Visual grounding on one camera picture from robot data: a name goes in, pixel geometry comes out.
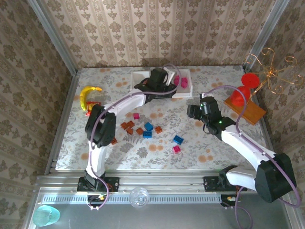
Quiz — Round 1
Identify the gold wire stand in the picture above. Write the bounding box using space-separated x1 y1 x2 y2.
243 47 305 109

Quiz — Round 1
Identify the clear drinking glass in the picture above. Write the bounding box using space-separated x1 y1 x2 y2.
129 187 151 208

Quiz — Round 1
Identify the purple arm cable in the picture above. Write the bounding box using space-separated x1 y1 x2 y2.
199 85 302 229
87 63 181 212

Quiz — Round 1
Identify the grey metal shelf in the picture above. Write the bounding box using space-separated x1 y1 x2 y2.
23 187 296 229

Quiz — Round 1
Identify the grey slotted cable duct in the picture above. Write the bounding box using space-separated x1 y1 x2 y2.
41 193 221 204

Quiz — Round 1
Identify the yellow toy banana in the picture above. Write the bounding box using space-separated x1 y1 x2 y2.
80 85 103 111

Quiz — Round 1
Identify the teal plastic cup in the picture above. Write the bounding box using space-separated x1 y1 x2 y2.
32 205 61 227

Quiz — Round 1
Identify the aluminium frame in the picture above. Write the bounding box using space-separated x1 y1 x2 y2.
23 0 305 229

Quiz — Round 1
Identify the red and yellow toy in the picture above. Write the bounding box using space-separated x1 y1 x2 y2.
85 101 101 117

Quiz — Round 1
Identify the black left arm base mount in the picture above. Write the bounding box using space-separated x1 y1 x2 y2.
77 176 120 193

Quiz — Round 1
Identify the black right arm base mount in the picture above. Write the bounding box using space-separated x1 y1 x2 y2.
203 176 248 192

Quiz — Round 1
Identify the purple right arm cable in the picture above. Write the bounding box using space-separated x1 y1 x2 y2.
199 85 302 229

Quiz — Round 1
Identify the brown wooden base block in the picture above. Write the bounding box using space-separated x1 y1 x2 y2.
224 95 267 125

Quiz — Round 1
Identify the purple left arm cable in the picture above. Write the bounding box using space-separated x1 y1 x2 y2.
87 63 181 212

